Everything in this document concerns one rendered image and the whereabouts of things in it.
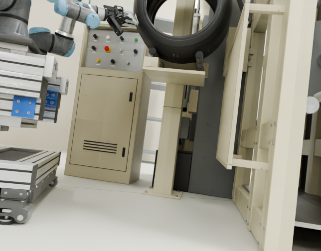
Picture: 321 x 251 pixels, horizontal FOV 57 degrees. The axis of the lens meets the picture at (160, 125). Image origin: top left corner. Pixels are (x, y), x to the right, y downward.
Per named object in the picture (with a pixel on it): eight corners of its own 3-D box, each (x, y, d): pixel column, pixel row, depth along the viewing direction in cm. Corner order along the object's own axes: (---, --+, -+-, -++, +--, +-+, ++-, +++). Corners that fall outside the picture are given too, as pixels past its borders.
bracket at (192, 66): (151, 72, 214) (153, 59, 215) (207, 77, 208) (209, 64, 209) (150, 71, 211) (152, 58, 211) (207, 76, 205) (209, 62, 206)
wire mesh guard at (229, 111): (215, 158, 207) (227, 60, 210) (218, 158, 206) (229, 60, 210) (226, 169, 118) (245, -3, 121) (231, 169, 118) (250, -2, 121)
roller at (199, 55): (197, 65, 207) (203, 66, 207) (196, 72, 207) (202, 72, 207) (196, 50, 173) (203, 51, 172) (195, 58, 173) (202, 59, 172)
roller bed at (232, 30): (222, 76, 219) (227, 37, 221) (242, 78, 217) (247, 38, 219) (224, 69, 200) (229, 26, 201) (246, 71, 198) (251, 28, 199)
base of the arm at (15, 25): (-16, 32, 118) (-13, 8, 118) (-4, 43, 132) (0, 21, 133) (24, 39, 121) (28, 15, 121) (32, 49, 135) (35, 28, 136)
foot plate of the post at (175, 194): (147, 188, 229) (148, 185, 229) (182, 193, 225) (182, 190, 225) (140, 193, 202) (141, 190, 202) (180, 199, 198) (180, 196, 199)
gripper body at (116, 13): (124, 6, 170) (104, 2, 163) (126, 19, 168) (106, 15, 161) (118, 15, 176) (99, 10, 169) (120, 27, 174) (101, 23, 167)
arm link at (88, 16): (77, 25, 147) (72, 16, 154) (97, 32, 154) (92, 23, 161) (83, 10, 143) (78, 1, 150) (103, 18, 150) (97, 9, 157)
